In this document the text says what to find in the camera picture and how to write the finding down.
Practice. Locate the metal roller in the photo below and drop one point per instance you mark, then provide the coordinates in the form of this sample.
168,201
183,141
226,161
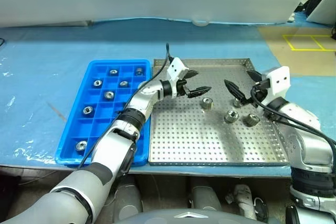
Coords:
108,94
88,110
207,103
97,83
113,72
251,119
231,116
123,83
81,145
237,103
138,71

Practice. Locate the grey rounded robot leg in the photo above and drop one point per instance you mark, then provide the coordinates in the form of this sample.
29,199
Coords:
127,200
206,195

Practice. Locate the white wrapped bundle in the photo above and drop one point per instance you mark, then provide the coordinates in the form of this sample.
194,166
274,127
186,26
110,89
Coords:
244,199

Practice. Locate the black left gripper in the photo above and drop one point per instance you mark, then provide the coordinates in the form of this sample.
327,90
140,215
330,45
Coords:
181,87

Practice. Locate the white leaning board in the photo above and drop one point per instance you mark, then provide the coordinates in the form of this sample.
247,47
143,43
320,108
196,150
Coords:
324,6

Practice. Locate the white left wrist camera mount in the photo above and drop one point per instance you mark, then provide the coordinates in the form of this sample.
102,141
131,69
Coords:
175,69

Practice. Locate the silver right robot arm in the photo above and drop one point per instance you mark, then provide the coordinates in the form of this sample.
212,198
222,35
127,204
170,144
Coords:
302,119

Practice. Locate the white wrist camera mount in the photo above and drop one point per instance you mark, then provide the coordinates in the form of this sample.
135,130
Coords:
279,79
175,69

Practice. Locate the grey robot torso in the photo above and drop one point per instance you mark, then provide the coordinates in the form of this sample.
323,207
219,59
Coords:
183,217

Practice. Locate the perforated steel tray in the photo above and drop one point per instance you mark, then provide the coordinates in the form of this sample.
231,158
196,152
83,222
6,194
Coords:
189,134

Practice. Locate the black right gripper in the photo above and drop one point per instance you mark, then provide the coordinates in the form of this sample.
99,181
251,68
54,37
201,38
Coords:
260,89

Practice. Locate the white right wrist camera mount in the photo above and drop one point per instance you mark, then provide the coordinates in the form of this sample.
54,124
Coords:
279,79

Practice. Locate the blue plastic compartment tray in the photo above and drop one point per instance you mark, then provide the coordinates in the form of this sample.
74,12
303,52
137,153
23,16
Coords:
78,127

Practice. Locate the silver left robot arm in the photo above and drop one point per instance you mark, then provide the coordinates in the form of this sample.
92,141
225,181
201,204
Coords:
141,95

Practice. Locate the blue plastic table cover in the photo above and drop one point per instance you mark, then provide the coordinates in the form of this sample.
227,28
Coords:
39,77

